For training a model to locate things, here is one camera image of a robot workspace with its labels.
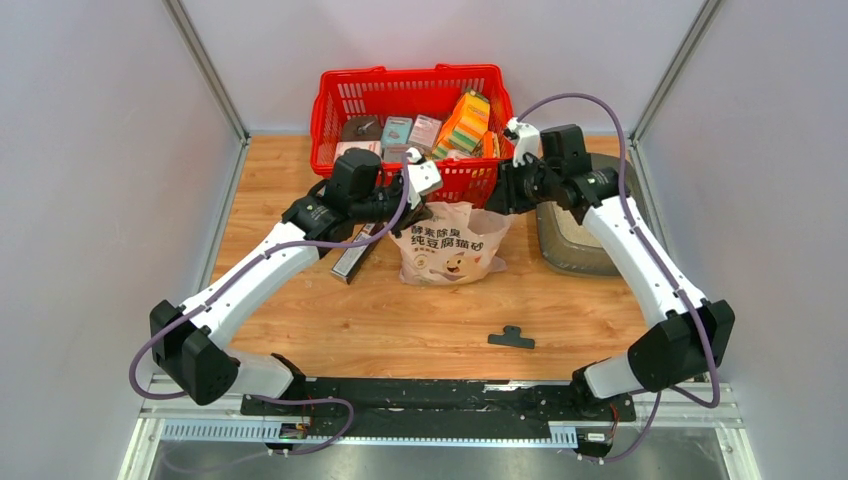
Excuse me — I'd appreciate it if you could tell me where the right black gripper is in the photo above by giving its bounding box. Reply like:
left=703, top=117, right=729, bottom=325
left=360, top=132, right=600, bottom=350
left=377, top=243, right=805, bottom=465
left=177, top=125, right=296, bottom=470
left=484, top=155, right=560, bottom=216

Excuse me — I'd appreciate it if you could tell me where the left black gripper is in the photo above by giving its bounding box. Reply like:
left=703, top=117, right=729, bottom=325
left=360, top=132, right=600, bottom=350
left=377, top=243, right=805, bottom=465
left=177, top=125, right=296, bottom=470
left=350, top=168, right=432, bottom=238

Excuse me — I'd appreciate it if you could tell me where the pink cat litter bag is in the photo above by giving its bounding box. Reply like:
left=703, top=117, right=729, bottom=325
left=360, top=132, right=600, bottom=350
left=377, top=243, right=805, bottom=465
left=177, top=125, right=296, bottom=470
left=393, top=202, right=515, bottom=286

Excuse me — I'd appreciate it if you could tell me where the black bag clip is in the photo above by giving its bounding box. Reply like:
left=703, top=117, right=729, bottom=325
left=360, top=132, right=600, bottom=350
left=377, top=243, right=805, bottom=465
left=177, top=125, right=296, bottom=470
left=487, top=325, right=535, bottom=350

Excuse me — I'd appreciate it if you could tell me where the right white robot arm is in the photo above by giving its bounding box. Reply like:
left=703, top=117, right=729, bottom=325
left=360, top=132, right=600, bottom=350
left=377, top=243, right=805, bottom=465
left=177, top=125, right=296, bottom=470
left=485, top=119, right=735, bottom=419

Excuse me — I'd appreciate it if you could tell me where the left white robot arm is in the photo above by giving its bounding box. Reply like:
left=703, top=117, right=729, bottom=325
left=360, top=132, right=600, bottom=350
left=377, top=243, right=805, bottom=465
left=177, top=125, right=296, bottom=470
left=140, top=147, right=443, bottom=415

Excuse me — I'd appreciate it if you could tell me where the pink white box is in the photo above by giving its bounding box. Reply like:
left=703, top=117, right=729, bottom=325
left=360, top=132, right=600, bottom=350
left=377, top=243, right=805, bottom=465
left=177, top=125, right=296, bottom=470
left=334, top=140, right=382, bottom=159

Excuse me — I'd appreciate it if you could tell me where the black rectangular box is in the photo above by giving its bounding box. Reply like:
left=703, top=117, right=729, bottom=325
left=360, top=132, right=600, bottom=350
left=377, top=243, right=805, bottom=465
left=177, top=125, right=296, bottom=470
left=330, top=223, right=384, bottom=285

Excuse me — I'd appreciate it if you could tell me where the teal small box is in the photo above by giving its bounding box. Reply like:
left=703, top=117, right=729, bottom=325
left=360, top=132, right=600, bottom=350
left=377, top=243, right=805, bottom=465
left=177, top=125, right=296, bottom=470
left=381, top=116, right=413, bottom=147

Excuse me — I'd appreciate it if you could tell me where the grey litter box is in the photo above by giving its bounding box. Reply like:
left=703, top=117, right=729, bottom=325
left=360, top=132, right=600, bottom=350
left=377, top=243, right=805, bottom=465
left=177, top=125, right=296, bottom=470
left=536, top=153, right=646, bottom=277

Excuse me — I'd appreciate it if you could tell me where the grey pink small box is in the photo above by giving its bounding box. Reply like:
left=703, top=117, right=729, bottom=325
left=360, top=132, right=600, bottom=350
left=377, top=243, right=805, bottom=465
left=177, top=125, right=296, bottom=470
left=407, top=114, right=442, bottom=153

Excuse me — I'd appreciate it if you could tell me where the orange item in basket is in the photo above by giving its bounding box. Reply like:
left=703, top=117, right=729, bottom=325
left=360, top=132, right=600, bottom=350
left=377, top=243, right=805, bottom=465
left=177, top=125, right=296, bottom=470
left=479, top=131, right=501, bottom=158

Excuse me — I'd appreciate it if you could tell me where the brown round tin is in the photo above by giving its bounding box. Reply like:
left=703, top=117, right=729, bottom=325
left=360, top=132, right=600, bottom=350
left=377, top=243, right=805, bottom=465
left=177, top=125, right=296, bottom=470
left=340, top=115, right=383, bottom=142

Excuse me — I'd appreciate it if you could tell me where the orange striped sponge pack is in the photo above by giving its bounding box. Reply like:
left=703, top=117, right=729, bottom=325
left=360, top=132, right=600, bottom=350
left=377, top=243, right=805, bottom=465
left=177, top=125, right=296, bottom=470
left=432, top=89, right=491, bottom=159

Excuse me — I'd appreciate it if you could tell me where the red plastic shopping basket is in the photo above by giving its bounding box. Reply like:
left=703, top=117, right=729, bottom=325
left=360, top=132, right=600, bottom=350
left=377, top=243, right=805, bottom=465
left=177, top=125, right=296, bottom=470
left=310, top=64, right=513, bottom=178

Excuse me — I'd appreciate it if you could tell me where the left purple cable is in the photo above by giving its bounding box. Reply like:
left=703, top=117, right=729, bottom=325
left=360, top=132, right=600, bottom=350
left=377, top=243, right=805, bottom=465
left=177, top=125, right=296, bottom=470
left=127, top=155, right=413, bottom=473

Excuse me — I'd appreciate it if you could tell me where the purple cable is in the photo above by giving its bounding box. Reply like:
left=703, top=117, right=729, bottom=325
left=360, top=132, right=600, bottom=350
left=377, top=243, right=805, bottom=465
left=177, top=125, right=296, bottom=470
left=513, top=92, right=722, bottom=464
left=127, top=155, right=413, bottom=473

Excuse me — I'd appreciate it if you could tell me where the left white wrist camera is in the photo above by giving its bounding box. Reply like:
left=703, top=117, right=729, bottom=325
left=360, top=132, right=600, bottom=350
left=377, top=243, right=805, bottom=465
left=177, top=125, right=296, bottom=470
left=402, top=147, right=443, bottom=210

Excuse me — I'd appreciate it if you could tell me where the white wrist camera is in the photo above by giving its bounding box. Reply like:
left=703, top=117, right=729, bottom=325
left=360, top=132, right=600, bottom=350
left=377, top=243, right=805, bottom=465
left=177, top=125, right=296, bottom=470
left=402, top=147, right=443, bottom=210
left=503, top=117, right=541, bottom=168

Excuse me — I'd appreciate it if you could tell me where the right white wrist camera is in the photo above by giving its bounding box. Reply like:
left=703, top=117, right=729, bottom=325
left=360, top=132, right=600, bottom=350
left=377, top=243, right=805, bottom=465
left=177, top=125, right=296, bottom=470
left=503, top=117, right=541, bottom=168

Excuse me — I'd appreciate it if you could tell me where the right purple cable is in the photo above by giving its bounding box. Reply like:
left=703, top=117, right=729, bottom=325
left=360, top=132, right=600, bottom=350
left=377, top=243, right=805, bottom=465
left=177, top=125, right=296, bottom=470
left=513, top=92, right=722, bottom=464

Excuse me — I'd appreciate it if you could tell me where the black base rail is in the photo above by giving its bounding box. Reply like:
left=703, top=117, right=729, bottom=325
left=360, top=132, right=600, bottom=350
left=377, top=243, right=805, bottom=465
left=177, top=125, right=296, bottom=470
left=241, top=377, right=636, bottom=440

